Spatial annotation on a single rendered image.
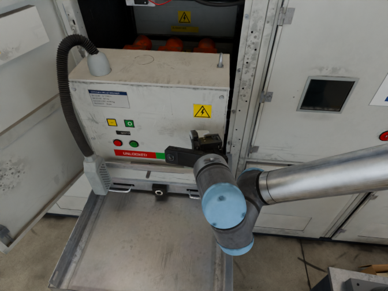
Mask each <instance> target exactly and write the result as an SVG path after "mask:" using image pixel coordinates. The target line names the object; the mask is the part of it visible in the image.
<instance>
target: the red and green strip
mask: <svg viewBox="0 0 388 291"><path fill-rule="evenodd" d="M114 152H115V155H116V156H131V157H139V158H154V159H165V153H160V152H144V151H129V150H114Z"/></svg>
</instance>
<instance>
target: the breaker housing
mask: <svg viewBox="0 0 388 291"><path fill-rule="evenodd" d="M97 49H98V50H99V51H100V52H103V53H104V54H105V55H106V57H107V59H108V60H109V65H110V69H111V71H110V73H108V74H107V75H104V76H93V75H91V74H90V71H89V68H88V65H87V59H86V57H84V58H83V59H82V60H81V62H80V63H79V64H78V65H77V66H76V67H75V68H74V69H73V70H72V71H71V73H70V74H69V75H68V81H87V82H98V83H118V84H139V85H160V86H171V87H191V88H212V89H228V96H227V104H228V99H229V90H230V54H223V55H222V64H223V67H221V68H219V67H218V64H219V55H220V54H217V53H192V52H179V51H154V50H128V49H114V48H97ZM226 115H227V106H226ZM226 115H225V124H226ZM224 134H225V126H224V131H223V140H224ZM222 147H223V142H222Z"/></svg>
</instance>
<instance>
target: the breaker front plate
mask: <svg viewBox="0 0 388 291"><path fill-rule="evenodd" d="M68 83H69V84H68V85H69V87H70V88H69V89H70V94H71V96H72V98H73V101H74V103H75V105H76V108H77V111H78V113H79V116H80V118H81V120H82V123H83V125H84V127H85V130H86V133H87V135H88V138H89V140H90V142H91V145H92V148H93V149H94V152H95V155H100V156H101V157H102V158H103V159H104V161H105V162H116V163H130V164H138V165H153V166H167V167H181V168H190V169H193V167H187V166H181V165H175V164H171V163H166V161H165V159H154V158H139V157H131V156H116V155H115V152H114V150H129V151H144V152H160V153H165V149H166V148H167V147H168V146H174V147H181V148H188V149H192V147H191V141H190V137H189V133H190V131H191V129H195V130H207V131H209V133H208V134H206V135H211V134H219V136H220V138H221V140H222V141H223V131H224V126H225V115H226V106H227V96H228V89H212V88H191V87H171V86H160V85H139V84H118V83H98V82H87V81H69V82H68ZM88 90H98V91H118V92H126V93H127V96H128V101H129V106H130V108H121V107H103V106H93V103H92V100H91V97H90V95H89V92H88ZM193 105H211V106H212V108H211V118H197V117H193ZM107 118H108V119H115V120H116V123H117V126H108V123H107ZM124 120H133V123H134V126H135V127H134V128H131V127H125V123H124ZM117 130H118V131H127V132H130V135H117V133H116V131H117ZM204 137H205V135H204ZM115 139H118V140H121V141H122V146H116V145H114V143H113V141H114V140H115ZM131 140H134V141H137V142H138V144H139V146H138V147H135V148H134V147H131V146H130V145H129V142H130V141H131ZM149 163H150V164H149ZM107 169H108V171H109V174H110V177H117V178H130V179H138V180H151V181H165V182H179V183H186V184H196V181H195V176H194V174H184V173H170V172H162V171H151V174H150V177H149V178H146V174H147V170H134V169H120V168H112V167H107Z"/></svg>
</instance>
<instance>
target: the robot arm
mask: <svg viewBox="0 0 388 291"><path fill-rule="evenodd" d="M208 133H209V131H207V130H195V129H191V131H190V133H189V137H190V141H191V147H192V149H188V148H181V147H174V146H168V147H167V148H166V149H165V161H166V163H171V164H175V165H181V166H187V167H193V173H194V176H195V181H196V185H197V188H198V191H199V196H200V200H201V203H202V210H203V214H204V216H205V218H206V219H207V221H208V222H209V223H210V225H211V227H212V230H213V232H214V234H215V237H216V241H217V243H218V245H219V246H220V248H221V249H222V250H223V251H224V252H225V253H227V254H229V255H234V256H237V255H242V254H245V253H247V252H248V251H249V250H250V249H251V248H252V246H253V240H254V236H253V233H252V230H253V227H254V225H255V223H256V220H257V218H258V216H259V213H260V210H261V209H262V207H263V206H269V205H273V204H276V203H284V202H294V201H299V200H309V199H318V198H324V197H333V196H342V195H351V194H357V193H367V192H376V191H385V190H388V143H386V144H382V145H377V146H374V147H369V148H365V149H361V150H357V151H352V152H347V153H344V154H339V155H334V156H330V157H327V158H322V159H317V160H314V161H309V162H304V163H300V164H297V165H292V166H287V167H283V168H280V169H275V170H270V171H264V170H263V169H260V168H256V167H251V168H248V169H245V170H244V171H243V172H242V173H241V174H240V176H239V177H238V179H237V182H236V181H235V179H234V177H233V175H232V173H231V171H230V169H229V167H228V165H227V163H228V157H227V156H224V154H223V147H222V140H221V138H220V136H219V134H211V135H206V134H208ZM204 135H205V137H204ZM216 136H218V137H219V139H218V137H216Z"/></svg>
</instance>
